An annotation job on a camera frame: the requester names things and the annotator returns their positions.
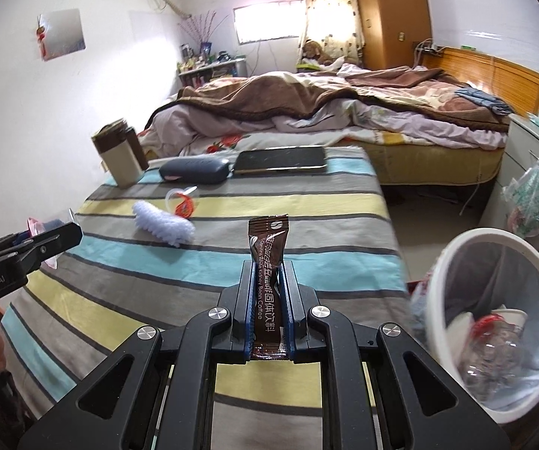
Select brown coffee sachet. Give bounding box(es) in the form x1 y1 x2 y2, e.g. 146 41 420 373
248 214 289 361

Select red snack wrapper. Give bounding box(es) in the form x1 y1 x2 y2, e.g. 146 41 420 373
165 186 197 218

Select clear plastic bottle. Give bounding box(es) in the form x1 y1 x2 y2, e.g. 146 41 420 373
457 329 523 401

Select white printed paper cup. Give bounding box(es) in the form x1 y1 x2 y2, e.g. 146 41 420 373
446 305 528 351

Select white round trash bin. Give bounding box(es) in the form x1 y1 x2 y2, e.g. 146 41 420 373
411 228 539 425

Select striped table cloth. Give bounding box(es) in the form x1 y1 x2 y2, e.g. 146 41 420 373
0 145 414 450

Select dark blue glasses case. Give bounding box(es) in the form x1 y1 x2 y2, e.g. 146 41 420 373
158 156 231 185

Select black smartphone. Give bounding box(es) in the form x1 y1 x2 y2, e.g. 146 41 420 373
233 146 327 176

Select brown blanket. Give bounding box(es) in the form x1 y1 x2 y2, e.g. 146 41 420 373
175 66 510 132

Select cluttered white shelf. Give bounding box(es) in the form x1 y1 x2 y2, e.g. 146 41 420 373
177 42 248 88

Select bed with wooden headboard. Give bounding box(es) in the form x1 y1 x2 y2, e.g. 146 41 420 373
140 49 539 186

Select hanging plastic bag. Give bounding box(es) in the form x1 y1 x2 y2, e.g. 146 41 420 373
501 160 539 239

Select teddy bear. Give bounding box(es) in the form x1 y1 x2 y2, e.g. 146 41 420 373
301 40 335 65

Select white bedside cabinet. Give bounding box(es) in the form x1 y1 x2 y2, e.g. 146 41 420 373
479 114 539 230

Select folded blue clothes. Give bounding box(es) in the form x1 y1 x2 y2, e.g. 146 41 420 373
455 86 515 116

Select patterned curtain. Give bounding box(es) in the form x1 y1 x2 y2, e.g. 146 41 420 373
299 0 365 64

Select wooden wardrobe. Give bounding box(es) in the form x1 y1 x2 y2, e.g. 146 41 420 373
357 0 432 69

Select wall calendar poster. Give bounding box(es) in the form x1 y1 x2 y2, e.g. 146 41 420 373
35 8 86 61

